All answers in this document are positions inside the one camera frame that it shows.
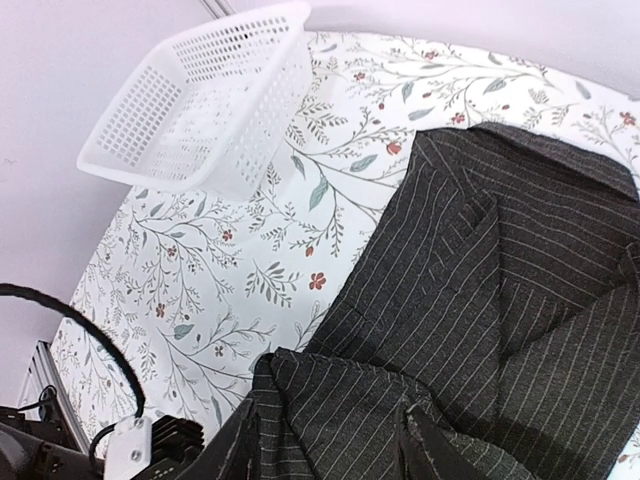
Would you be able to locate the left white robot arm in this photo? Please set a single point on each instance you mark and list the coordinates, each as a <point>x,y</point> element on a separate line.
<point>41,437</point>

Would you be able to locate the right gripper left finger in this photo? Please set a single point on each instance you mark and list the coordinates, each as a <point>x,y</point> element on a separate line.
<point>234,452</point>

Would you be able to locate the aluminium front rail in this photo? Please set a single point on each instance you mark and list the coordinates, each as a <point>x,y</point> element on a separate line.
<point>43,382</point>

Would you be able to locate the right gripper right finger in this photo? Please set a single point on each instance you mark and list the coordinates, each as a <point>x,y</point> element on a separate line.
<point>423,452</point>

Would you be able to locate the floral patterned table mat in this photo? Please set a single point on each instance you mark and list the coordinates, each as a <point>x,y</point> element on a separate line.
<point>194,288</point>

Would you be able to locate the white plastic basket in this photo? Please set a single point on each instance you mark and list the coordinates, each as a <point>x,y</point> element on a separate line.
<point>207,108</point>

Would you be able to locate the black pinstriped long sleeve shirt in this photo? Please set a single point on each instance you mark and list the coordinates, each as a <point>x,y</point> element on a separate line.
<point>500,292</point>

